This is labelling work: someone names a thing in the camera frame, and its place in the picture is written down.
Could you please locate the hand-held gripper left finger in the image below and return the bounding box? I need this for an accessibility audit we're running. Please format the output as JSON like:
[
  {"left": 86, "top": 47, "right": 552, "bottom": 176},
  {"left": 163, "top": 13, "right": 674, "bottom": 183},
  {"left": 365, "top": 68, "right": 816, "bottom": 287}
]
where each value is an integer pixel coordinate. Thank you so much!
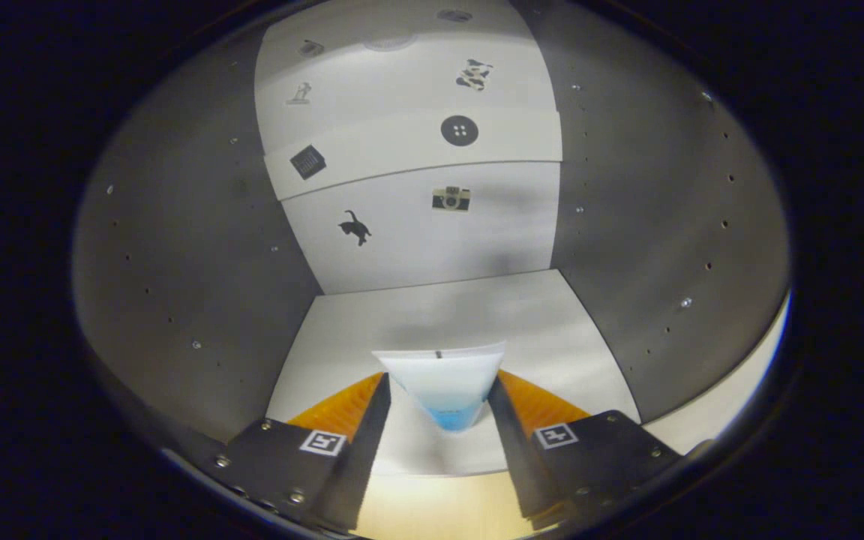
[{"left": 211, "top": 371, "right": 392, "bottom": 535}]

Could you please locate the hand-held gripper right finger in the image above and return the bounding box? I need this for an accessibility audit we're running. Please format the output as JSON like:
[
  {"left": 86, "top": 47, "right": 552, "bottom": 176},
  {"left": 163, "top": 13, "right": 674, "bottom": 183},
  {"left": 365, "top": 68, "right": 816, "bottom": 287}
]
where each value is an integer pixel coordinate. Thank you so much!
[{"left": 486, "top": 369, "right": 682, "bottom": 530}]

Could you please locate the grey cabinet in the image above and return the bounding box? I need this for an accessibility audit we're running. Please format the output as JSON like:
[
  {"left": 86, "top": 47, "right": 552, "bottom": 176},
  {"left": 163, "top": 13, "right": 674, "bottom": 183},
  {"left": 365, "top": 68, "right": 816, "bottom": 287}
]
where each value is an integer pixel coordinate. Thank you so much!
[{"left": 72, "top": 0, "right": 793, "bottom": 481}]

